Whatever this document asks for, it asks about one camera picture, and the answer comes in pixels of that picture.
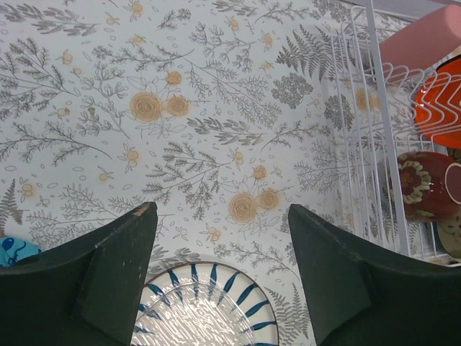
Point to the white wire dish rack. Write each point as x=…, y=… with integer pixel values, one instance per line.
x=376, y=125

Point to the blue patterned cloth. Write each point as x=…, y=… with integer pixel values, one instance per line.
x=13, y=250

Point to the clear glass plate on striped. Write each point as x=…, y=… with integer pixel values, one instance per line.
x=190, y=314

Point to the red floral bowl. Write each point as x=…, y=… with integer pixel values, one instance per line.
x=429, y=184

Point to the beige bowl black inside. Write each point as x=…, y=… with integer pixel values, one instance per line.
x=449, y=235

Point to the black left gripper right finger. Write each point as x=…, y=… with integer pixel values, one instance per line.
x=359, y=293

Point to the floral tablecloth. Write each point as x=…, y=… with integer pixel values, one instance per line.
x=222, y=113

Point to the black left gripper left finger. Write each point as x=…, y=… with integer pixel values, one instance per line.
x=84, y=292

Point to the black floral square plate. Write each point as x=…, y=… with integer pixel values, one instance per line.
x=448, y=101

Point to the pink plastic cup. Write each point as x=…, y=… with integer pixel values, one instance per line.
x=421, y=44

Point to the orange round plate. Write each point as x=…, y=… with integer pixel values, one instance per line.
x=427, y=115

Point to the striped white round plate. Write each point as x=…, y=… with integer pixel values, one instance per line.
x=247, y=294

